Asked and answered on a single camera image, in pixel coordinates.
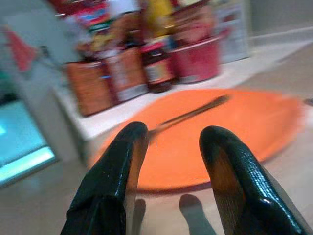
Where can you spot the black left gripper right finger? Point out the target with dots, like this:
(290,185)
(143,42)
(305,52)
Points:
(252,186)

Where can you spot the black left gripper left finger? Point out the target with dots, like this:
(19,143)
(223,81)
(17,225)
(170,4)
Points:
(105,186)

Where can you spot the silver metal fork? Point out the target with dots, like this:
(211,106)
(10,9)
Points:
(190,113)

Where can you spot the orange round plate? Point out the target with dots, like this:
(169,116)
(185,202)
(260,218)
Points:
(195,127)

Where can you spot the turquoise flat tray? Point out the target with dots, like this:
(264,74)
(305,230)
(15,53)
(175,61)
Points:
(19,142)

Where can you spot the brown jar with orange label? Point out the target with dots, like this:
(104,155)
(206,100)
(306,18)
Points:
(90,88)

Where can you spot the jar with white label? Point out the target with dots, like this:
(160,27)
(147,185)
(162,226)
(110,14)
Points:
(127,73)

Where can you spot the dark sauce bottle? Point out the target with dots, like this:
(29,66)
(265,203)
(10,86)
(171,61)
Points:
(157,71)

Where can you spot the red round container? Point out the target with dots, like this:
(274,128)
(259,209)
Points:
(198,61)

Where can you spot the white printed box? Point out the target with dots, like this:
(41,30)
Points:
(233,31)

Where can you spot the colourful snack packet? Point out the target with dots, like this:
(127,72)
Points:
(97,27)

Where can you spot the red triangular cloth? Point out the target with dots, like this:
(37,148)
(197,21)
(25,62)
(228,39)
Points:
(19,51)

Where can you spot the yellow bottle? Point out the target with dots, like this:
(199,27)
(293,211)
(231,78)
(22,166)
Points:
(159,17)

